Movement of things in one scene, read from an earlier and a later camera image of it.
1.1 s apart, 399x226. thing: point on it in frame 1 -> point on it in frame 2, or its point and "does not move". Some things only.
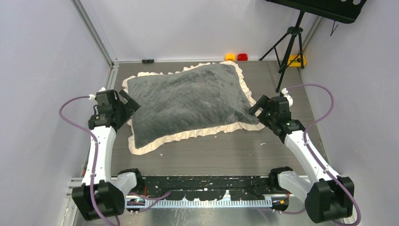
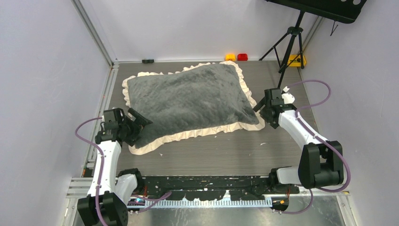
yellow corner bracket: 297,62 does not move
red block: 242,57 does not move
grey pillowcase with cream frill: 188,104 does not move
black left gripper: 128,111 -> 131,139
